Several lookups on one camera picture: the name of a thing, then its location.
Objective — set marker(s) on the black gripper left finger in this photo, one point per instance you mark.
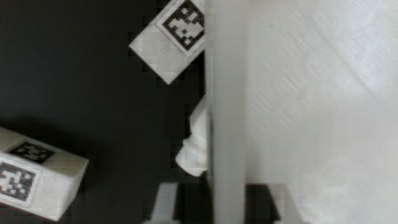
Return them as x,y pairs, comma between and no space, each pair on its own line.
181,204

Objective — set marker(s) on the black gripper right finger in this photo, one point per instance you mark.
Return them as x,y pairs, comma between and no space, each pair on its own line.
271,208

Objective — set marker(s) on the white table leg with tag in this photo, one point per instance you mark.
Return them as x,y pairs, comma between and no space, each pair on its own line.
42,174

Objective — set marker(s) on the white square tabletop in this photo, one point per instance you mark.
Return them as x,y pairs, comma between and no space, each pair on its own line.
303,94

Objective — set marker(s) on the white table leg tilted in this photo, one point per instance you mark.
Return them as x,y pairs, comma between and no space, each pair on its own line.
193,154

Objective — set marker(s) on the white table leg lying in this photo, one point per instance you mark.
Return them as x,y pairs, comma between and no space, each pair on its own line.
170,42

